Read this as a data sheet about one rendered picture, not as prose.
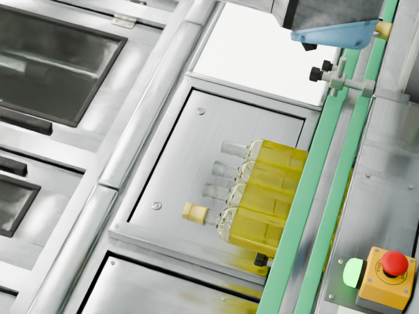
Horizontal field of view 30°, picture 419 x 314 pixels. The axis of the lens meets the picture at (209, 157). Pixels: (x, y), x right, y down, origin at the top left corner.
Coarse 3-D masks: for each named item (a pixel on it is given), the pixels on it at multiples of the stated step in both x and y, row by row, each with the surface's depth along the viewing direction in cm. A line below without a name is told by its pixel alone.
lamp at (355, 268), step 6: (354, 258) 120; (348, 264) 119; (354, 264) 118; (360, 264) 118; (366, 264) 118; (348, 270) 118; (354, 270) 118; (360, 270) 118; (348, 276) 118; (354, 276) 118; (360, 276) 117; (348, 282) 118; (354, 282) 118; (360, 282) 118
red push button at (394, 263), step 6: (390, 252) 115; (396, 252) 115; (384, 258) 114; (390, 258) 114; (396, 258) 114; (402, 258) 114; (384, 264) 114; (390, 264) 113; (396, 264) 113; (402, 264) 114; (408, 264) 114; (390, 270) 113; (396, 270) 113; (402, 270) 113
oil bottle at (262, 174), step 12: (240, 168) 152; (252, 168) 152; (264, 168) 152; (276, 168) 152; (240, 180) 151; (252, 180) 150; (264, 180) 150; (276, 180) 150; (288, 180) 150; (288, 192) 149
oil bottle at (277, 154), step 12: (252, 144) 156; (264, 144) 155; (276, 144) 156; (252, 156) 154; (264, 156) 153; (276, 156) 154; (288, 156) 154; (300, 156) 154; (288, 168) 153; (300, 168) 152; (348, 180) 151
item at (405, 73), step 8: (416, 24) 158; (416, 32) 160; (416, 40) 141; (408, 48) 160; (416, 48) 142; (408, 56) 144; (416, 56) 145; (408, 64) 145; (408, 72) 148; (400, 80) 149; (400, 88) 151
